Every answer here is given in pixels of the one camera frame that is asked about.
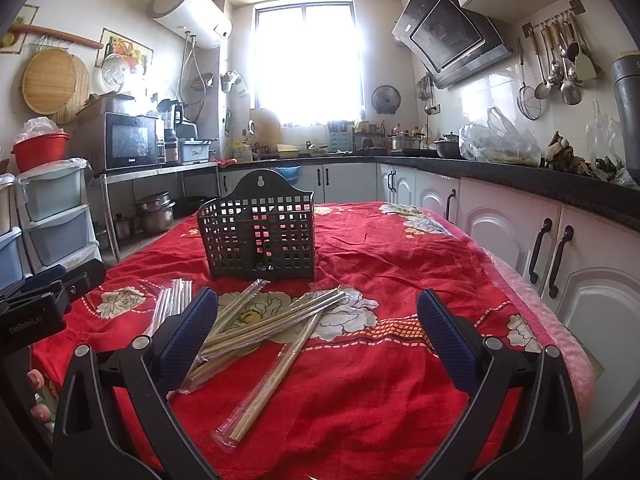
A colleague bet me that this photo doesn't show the left hand painted nails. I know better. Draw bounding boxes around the left hand painted nails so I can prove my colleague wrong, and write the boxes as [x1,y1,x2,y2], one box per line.
[26,370,54,425]

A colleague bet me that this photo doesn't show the chopsticks bundle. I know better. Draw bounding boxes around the chopsticks bundle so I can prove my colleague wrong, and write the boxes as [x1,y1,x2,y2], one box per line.
[178,288,347,394]

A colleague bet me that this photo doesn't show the metal shelf table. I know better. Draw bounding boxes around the metal shelf table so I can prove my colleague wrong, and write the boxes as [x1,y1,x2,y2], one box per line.
[91,162,219,266]

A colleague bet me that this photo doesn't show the black pot on counter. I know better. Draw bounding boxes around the black pot on counter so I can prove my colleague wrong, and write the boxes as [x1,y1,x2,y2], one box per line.
[434,133,461,159]

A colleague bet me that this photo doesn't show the red floral tablecloth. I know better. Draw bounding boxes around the red floral tablecloth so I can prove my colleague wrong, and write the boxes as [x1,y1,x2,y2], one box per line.
[30,200,597,480]

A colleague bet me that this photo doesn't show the hanging ladles and utensils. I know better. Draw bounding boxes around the hanging ladles and utensils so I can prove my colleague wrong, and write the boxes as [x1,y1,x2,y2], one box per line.
[516,0,600,122]

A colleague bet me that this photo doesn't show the clear plastic bag on counter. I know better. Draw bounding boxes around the clear plastic bag on counter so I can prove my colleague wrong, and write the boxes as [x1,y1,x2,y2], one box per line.
[458,106,542,167]

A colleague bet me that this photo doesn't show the black plastic utensil basket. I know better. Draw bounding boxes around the black plastic utensil basket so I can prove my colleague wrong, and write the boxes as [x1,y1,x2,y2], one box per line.
[196,169,314,282]

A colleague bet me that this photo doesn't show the stainless steel pots stack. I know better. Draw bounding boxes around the stainless steel pots stack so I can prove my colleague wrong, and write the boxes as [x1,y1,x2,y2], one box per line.
[134,191,175,235]

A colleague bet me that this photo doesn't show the round bamboo tray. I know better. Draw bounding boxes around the round bamboo tray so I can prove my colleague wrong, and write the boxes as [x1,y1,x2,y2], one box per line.
[22,48,90,125]

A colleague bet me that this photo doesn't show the metal chopsticks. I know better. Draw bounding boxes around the metal chopsticks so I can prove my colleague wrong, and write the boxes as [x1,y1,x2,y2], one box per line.
[144,278,193,336]

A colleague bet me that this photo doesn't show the white plastic drawer unit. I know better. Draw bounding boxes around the white plastic drawer unit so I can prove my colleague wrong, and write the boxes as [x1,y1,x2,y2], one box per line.
[1,158,101,288]

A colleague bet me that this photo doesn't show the black microwave oven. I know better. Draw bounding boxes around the black microwave oven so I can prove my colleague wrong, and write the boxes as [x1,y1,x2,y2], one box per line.
[70,112,158,174]

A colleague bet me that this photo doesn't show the black range hood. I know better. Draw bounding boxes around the black range hood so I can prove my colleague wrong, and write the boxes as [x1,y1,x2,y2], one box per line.
[392,0,512,90]

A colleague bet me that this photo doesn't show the wooden chopsticks long pair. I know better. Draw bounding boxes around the wooden chopsticks long pair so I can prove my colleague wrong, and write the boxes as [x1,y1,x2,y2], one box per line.
[212,311,322,448]

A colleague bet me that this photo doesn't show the round wall fan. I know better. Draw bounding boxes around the round wall fan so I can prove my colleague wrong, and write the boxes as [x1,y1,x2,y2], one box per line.
[371,84,401,115]

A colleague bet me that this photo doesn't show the blue bowl on cabinet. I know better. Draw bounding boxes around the blue bowl on cabinet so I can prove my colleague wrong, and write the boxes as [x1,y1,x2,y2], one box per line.
[274,166,300,185]

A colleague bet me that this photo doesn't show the black blender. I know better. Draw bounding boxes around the black blender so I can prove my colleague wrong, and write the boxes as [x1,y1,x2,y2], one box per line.
[157,99,183,164]

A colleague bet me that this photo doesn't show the red plastic bucket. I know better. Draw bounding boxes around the red plastic bucket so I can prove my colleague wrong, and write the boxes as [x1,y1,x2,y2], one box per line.
[12,131,70,172]

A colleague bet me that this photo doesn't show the white cylindrical water heater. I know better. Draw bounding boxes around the white cylindrical water heater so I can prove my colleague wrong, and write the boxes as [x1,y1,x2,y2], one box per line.
[146,0,232,49]

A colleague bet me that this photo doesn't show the white lower kitchen cabinets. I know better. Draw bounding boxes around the white lower kitchen cabinets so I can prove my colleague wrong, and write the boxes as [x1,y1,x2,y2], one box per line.
[218,160,640,470]

